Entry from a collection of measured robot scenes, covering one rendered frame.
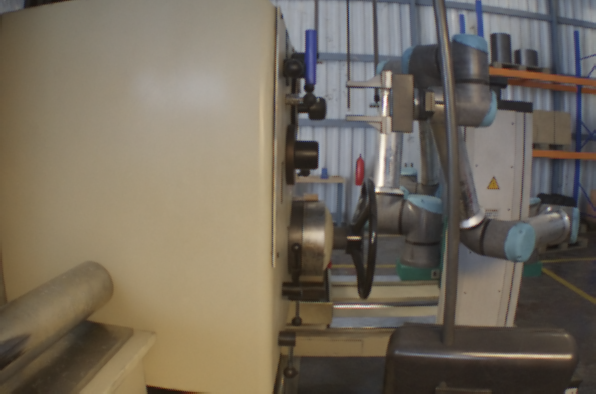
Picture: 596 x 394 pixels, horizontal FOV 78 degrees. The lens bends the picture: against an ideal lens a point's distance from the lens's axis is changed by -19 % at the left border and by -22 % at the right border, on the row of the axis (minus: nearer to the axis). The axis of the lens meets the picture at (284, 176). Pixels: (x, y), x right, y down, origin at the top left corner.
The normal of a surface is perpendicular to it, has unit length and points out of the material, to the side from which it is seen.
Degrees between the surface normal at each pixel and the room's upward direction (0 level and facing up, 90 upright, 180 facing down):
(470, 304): 90
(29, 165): 90
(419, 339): 20
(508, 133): 90
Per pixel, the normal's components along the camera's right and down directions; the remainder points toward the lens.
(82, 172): -0.07, 0.08
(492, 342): -0.10, -0.91
